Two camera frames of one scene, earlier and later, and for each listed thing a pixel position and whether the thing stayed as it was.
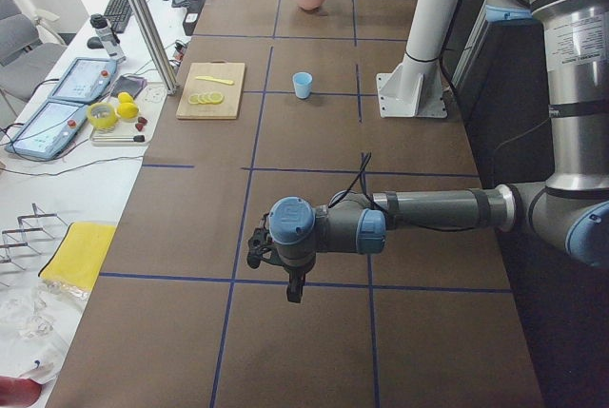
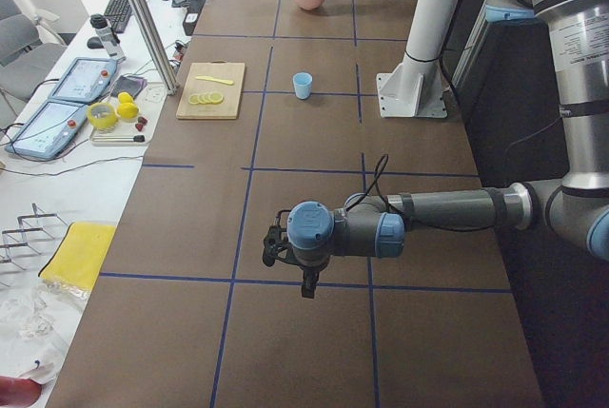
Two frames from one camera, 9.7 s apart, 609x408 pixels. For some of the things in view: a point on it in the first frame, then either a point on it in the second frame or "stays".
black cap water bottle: (108, 35) stays
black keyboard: (119, 11) stays
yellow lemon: (127, 106) stays
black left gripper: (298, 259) → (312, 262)
